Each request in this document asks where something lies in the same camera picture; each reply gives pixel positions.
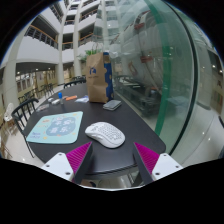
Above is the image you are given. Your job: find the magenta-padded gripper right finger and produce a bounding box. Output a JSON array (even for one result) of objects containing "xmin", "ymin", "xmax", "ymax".
[{"xmin": 132, "ymin": 141, "xmax": 184, "ymax": 186}]

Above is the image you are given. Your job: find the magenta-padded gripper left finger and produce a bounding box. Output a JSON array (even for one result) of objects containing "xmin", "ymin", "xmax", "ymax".
[{"xmin": 40, "ymin": 141, "xmax": 95, "ymax": 185}]

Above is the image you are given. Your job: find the white perforated computer mouse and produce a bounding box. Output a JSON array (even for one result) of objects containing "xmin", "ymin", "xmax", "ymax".
[{"xmin": 84, "ymin": 121, "xmax": 126, "ymax": 149}]

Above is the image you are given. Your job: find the light teal cartoon mouse pad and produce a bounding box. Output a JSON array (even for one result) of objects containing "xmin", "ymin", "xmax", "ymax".
[{"xmin": 25, "ymin": 110, "xmax": 84, "ymax": 145}]

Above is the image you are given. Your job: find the black spindle-back chair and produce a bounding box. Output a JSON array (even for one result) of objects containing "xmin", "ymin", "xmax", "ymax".
[
  {"xmin": 63, "ymin": 79, "xmax": 87, "ymax": 89},
  {"xmin": 10, "ymin": 97, "xmax": 40, "ymax": 159}
]

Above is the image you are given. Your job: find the white and blue packet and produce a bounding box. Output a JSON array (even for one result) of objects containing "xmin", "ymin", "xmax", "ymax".
[{"xmin": 74, "ymin": 95, "xmax": 90, "ymax": 104}]

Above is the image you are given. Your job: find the white lattice chair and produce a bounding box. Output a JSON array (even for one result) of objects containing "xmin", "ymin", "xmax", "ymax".
[{"xmin": 2, "ymin": 102, "xmax": 16, "ymax": 128}]

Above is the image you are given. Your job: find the group of black chairs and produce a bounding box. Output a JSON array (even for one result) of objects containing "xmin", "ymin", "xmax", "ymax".
[{"xmin": 18, "ymin": 83, "xmax": 55, "ymax": 104}]

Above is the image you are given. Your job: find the grey smartphone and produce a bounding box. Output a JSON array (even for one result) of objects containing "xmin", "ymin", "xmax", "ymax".
[{"xmin": 102, "ymin": 99, "xmax": 123, "ymax": 112}]

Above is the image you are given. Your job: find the brown paper bag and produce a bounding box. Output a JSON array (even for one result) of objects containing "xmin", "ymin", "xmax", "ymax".
[{"xmin": 85, "ymin": 51, "xmax": 109, "ymax": 104}]

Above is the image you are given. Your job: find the green potted plant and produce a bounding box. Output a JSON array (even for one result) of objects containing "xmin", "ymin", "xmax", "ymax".
[{"xmin": 77, "ymin": 48, "xmax": 103, "ymax": 63}]

